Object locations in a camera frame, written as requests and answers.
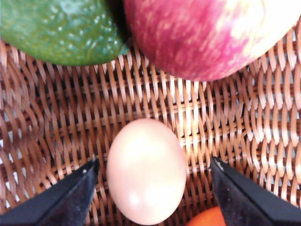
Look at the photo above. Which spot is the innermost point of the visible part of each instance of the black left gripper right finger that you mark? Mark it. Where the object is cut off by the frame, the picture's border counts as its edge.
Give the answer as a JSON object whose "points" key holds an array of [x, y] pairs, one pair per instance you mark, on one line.
{"points": [[246, 203]]}

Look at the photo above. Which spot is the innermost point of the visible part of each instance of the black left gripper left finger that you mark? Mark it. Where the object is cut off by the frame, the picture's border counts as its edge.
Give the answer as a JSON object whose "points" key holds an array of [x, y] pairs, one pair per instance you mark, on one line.
{"points": [[66, 205]]}

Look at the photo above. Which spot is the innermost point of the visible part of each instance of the beige egg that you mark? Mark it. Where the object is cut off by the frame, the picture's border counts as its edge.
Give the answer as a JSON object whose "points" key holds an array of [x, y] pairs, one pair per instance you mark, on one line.
{"points": [[146, 171]]}

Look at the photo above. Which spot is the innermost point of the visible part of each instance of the brown wicker basket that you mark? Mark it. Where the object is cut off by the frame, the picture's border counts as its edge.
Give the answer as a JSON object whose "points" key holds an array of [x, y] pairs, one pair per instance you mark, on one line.
{"points": [[55, 119]]}

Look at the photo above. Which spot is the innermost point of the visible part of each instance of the orange tangerine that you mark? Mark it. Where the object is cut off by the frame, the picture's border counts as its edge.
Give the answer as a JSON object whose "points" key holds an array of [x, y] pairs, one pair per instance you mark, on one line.
{"points": [[211, 217]]}

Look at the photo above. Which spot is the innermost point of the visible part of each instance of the red yellow apple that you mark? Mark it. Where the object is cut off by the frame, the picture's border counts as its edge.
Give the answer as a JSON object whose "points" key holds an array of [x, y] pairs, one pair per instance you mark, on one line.
{"points": [[200, 40]]}

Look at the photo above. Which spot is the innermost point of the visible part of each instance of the green avocado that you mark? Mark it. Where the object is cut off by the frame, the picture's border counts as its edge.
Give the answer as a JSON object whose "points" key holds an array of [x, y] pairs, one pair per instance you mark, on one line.
{"points": [[64, 32]]}

